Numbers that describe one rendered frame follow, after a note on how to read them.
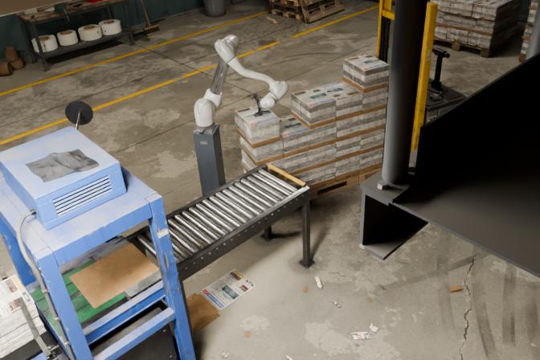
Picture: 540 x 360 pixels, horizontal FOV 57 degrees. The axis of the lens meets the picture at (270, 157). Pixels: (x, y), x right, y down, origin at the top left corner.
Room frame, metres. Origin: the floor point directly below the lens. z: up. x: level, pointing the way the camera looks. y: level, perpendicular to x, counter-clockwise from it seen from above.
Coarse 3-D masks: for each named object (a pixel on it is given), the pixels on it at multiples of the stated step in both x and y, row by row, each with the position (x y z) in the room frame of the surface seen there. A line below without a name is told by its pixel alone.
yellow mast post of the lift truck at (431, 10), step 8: (432, 8) 4.39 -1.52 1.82; (432, 16) 4.39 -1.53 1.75; (432, 24) 4.40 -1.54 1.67; (424, 32) 4.41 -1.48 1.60; (432, 32) 4.40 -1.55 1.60; (424, 40) 4.40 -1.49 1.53; (432, 40) 4.41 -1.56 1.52; (424, 48) 4.39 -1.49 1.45; (424, 56) 4.38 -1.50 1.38; (424, 64) 4.38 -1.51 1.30; (424, 72) 4.39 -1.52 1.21; (424, 80) 4.39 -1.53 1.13; (424, 88) 4.40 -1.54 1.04; (424, 96) 4.40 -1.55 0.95; (416, 104) 4.41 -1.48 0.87; (424, 104) 4.41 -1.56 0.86; (416, 112) 4.40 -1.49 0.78; (416, 120) 4.39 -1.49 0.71; (416, 128) 4.38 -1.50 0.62; (416, 136) 4.38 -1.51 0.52; (416, 144) 4.39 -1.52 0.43
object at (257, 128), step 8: (272, 112) 4.05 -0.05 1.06; (248, 120) 3.93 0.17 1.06; (256, 120) 3.92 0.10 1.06; (264, 120) 3.92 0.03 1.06; (272, 120) 3.92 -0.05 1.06; (248, 128) 3.88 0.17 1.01; (256, 128) 3.84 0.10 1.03; (264, 128) 3.89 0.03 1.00; (272, 128) 3.92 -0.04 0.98; (248, 136) 3.88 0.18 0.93; (256, 136) 3.86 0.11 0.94; (264, 136) 3.89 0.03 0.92; (272, 136) 3.92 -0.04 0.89
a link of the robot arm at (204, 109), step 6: (198, 102) 3.93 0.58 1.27; (204, 102) 3.92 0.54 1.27; (210, 102) 3.96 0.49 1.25; (198, 108) 3.90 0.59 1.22; (204, 108) 3.89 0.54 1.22; (210, 108) 3.92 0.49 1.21; (198, 114) 3.88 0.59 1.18; (204, 114) 3.88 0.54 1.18; (210, 114) 3.90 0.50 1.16; (198, 120) 3.88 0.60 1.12; (204, 120) 3.87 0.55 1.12; (210, 120) 3.90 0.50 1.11; (204, 126) 3.88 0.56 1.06
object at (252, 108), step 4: (256, 104) 4.24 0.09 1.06; (240, 108) 4.17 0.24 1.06; (244, 108) 4.17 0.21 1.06; (248, 108) 4.16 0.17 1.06; (252, 108) 4.16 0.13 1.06; (256, 108) 4.16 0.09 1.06; (264, 108) 4.14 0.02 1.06; (236, 112) 4.12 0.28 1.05; (240, 112) 4.09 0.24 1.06; (244, 112) 4.09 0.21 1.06; (248, 112) 4.08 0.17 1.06; (236, 116) 4.12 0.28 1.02; (240, 116) 4.03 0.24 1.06; (236, 120) 4.13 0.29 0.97; (240, 120) 4.04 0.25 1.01; (236, 124) 4.12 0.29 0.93; (240, 124) 4.04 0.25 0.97; (236, 128) 4.14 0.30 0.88; (240, 128) 4.04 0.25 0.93; (240, 132) 4.06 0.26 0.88
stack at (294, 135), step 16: (288, 128) 4.17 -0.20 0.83; (304, 128) 4.15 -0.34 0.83; (320, 128) 4.16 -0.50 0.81; (336, 128) 4.24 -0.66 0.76; (352, 128) 4.30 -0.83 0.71; (272, 144) 3.96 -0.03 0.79; (288, 144) 4.03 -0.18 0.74; (304, 144) 4.09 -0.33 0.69; (336, 144) 4.24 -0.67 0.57; (352, 144) 4.31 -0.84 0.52; (256, 160) 3.89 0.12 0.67; (288, 160) 4.02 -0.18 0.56; (304, 160) 4.08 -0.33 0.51; (320, 160) 4.16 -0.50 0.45; (352, 160) 4.31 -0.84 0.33; (304, 176) 4.08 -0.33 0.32; (320, 176) 4.15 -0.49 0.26; (336, 176) 4.24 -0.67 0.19; (352, 176) 4.30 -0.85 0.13; (256, 208) 4.01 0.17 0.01
